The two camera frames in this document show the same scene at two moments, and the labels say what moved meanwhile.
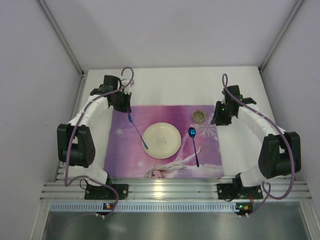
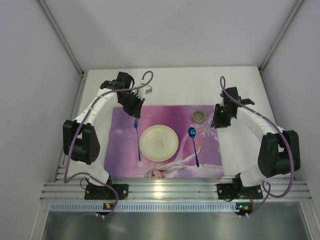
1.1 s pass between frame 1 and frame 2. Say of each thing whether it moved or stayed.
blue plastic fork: moved
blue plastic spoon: stayed
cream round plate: moved
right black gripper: stayed
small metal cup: stayed
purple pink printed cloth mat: stayed
